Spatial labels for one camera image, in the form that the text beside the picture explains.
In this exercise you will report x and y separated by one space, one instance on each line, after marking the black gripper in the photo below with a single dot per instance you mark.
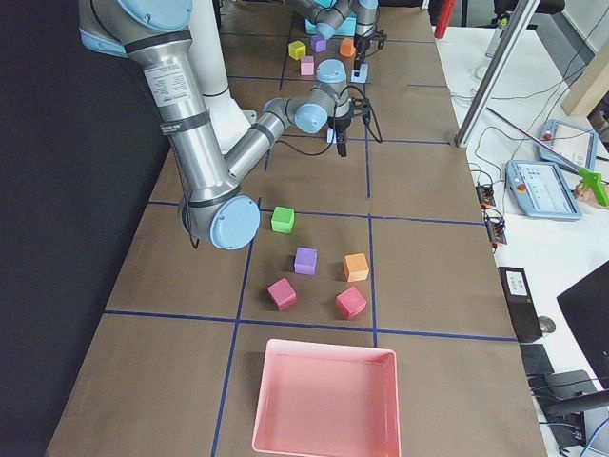
340 123
361 48

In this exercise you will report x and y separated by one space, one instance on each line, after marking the light blue block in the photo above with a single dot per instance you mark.
359 76
331 136

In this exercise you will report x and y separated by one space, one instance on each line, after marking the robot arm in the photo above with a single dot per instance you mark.
177 46
327 21

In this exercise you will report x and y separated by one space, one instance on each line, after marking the orange foam block left side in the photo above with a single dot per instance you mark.
347 48

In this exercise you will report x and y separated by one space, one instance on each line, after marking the purple foam block left side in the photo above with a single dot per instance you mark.
318 43

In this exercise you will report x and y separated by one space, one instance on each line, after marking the purple foam block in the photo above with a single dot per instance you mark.
305 261
318 43

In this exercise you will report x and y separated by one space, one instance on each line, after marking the pink foam block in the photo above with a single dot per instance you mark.
307 66

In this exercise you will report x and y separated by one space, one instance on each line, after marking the yellow foam block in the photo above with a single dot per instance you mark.
296 50

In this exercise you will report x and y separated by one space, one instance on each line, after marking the red cylinder object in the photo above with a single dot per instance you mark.
444 18

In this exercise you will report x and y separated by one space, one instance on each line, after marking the green foam block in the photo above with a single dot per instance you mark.
283 219

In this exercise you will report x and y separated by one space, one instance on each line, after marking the purple foam block right side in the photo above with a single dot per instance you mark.
305 261

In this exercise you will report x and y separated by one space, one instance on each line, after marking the crimson foam block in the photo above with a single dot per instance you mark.
282 294

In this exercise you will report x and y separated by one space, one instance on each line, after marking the magenta foam block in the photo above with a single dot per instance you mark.
350 303

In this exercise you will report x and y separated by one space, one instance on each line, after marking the teach pendant near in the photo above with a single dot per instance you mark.
540 190

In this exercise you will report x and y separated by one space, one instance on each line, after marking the teach pendant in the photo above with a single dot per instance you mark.
540 190
576 144

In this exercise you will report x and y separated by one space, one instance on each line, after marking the black power box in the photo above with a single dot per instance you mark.
519 301

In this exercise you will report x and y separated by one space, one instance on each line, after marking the teach pendant far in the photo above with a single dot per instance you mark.
576 144

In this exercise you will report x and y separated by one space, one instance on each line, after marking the reacher grabber tool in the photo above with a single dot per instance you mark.
590 180

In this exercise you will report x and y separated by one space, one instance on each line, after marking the pink plastic bin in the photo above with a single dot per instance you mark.
327 400

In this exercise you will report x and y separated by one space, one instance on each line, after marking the black monitor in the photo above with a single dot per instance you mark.
585 309

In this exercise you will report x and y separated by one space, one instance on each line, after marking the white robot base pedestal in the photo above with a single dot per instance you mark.
207 62

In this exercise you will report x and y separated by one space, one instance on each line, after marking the aluminium frame post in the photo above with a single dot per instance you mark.
521 17

